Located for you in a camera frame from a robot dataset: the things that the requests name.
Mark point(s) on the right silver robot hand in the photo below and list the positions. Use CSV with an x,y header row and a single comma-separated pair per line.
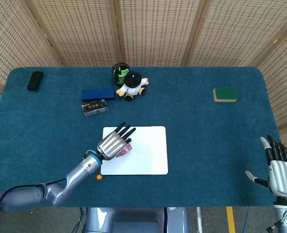
x,y
282,177

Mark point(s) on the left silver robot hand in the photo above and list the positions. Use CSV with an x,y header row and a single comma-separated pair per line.
x,y
113,145

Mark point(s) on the pink glitter card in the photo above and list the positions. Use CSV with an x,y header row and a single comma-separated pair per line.
x,y
126,150

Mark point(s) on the small orange disc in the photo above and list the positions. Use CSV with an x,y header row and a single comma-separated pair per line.
x,y
99,177

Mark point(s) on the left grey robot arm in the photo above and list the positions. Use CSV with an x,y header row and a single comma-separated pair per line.
x,y
77,174

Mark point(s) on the white rectangular board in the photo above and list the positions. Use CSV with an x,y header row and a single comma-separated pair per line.
x,y
148,150

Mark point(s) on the black box with gold print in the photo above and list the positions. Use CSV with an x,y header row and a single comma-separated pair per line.
x,y
94,108

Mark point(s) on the black rectangular block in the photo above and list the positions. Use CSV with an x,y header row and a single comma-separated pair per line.
x,y
35,81

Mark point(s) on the dark blue rectangular box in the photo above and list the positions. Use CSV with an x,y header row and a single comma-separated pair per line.
x,y
98,94

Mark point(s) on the black white plush toy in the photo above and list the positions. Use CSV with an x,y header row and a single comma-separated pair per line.
x,y
133,85

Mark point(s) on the green item in pen holder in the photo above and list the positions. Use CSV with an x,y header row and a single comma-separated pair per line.
x,y
122,74

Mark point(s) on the black mesh pen holder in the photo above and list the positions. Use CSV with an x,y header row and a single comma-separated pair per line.
x,y
115,72

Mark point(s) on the grey robot torso base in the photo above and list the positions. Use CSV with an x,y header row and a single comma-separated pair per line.
x,y
133,221

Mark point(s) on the blue felt table mat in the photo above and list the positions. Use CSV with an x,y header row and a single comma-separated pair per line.
x,y
194,145

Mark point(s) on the green yellow sponge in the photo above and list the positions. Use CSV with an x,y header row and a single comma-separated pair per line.
x,y
225,94

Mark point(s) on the bamboo folding screen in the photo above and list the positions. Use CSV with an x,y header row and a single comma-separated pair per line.
x,y
157,31

